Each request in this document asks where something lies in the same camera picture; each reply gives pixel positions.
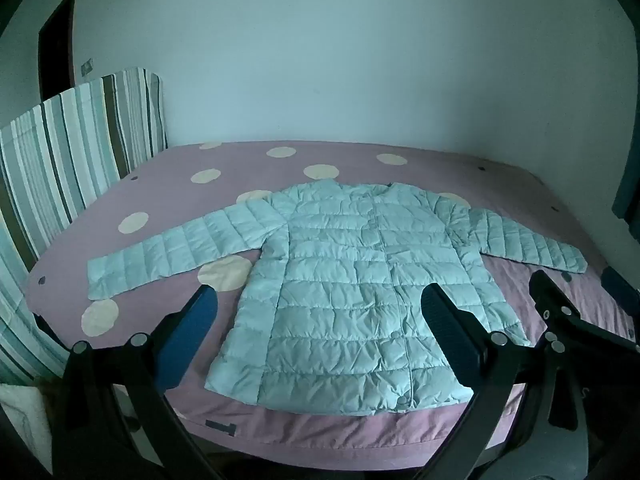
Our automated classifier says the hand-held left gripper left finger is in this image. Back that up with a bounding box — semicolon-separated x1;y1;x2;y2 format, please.
50;285;226;480

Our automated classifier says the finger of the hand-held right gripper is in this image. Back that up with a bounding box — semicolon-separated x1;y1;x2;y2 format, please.
529;269;640;391
600;266;640;311

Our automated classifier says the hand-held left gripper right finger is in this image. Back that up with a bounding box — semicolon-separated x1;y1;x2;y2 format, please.
421;282;588;480

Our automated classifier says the light blue puffer jacket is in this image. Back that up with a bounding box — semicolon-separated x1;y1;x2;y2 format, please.
87;180;588;417

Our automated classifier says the bed with pink dotted sheet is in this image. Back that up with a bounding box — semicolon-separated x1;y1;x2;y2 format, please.
27;140;640;466

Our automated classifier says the white fluffy cloth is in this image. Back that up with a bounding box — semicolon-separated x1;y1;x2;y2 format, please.
0;383;53;476

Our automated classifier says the dark wooden door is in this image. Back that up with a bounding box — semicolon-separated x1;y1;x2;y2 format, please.
38;0;78;102

